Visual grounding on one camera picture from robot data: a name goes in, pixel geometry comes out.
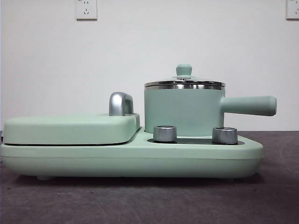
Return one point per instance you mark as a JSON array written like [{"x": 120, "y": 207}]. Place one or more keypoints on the silver control knob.
[
  {"x": 224, "y": 135},
  {"x": 164, "y": 134}
]

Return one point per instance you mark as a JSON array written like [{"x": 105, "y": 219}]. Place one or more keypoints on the white wall socket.
[
  {"x": 293, "y": 10},
  {"x": 86, "y": 11}
]

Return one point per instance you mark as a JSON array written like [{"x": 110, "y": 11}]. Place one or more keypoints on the mint green breakfast maker base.
[{"x": 140, "y": 163}]

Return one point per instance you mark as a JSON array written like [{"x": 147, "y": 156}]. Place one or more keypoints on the mint green hinged grill lid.
[{"x": 70, "y": 128}]

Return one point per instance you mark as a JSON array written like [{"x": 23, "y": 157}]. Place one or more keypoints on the glass pot lid green knob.
[{"x": 183, "y": 70}]

